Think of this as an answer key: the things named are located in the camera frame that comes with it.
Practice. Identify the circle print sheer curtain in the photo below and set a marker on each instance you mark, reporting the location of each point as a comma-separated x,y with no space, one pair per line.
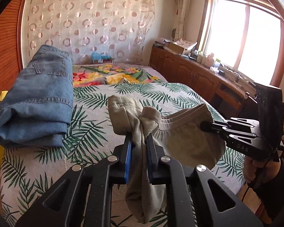
85,16

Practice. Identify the white lace drape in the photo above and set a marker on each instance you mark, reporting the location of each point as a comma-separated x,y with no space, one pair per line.
184,7

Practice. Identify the light blue bag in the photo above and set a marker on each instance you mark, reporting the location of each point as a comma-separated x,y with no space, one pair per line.
100,56

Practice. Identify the wooden slatted wardrobe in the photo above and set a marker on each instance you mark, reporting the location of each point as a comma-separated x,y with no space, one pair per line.
4,52

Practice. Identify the open cardboard box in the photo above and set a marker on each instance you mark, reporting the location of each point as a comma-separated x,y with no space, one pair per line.
179,47

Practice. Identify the leaf print bed sheet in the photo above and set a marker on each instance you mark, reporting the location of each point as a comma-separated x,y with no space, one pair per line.
90,127

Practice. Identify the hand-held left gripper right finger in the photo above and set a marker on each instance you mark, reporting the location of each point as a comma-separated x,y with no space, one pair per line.
149,156

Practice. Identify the floral blanket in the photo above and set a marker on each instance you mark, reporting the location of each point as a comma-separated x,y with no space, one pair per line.
97,73

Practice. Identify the person's right hand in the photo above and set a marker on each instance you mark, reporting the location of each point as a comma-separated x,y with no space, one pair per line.
249,170

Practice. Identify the person's right forearm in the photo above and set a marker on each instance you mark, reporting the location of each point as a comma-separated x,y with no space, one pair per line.
282,194

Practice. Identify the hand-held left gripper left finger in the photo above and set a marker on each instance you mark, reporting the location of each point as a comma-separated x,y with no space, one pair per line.
128,163

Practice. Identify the pile of cabinet top items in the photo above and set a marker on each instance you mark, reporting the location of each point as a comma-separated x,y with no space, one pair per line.
227,72

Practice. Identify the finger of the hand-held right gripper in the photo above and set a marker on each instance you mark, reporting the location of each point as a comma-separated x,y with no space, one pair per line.
227,132
243,123

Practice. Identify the wooden framed window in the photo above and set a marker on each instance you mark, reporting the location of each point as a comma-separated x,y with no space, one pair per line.
239,28

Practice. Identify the grey pants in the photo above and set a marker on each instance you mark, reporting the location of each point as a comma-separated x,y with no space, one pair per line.
184,141

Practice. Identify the folded blue jeans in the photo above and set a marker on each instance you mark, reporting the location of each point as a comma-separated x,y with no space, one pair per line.
37,94

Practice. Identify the wooden side cabinet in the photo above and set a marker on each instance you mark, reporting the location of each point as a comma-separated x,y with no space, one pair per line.
175,63

